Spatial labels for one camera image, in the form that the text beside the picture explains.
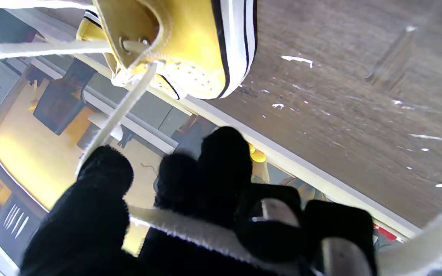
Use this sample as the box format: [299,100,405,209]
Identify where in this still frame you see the white shallow bowl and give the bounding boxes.
[88,113,124,142]

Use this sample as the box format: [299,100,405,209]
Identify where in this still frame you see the red handled tool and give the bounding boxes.
[373,224,399,242]

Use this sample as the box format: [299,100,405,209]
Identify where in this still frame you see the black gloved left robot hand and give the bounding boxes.
[20,126,377,276]

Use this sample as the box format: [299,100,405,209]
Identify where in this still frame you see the dark tilted panel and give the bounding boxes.
[33,59,97,136]

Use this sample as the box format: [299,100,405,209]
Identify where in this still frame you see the tall black cylindrical container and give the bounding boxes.
[174,115,221,161]

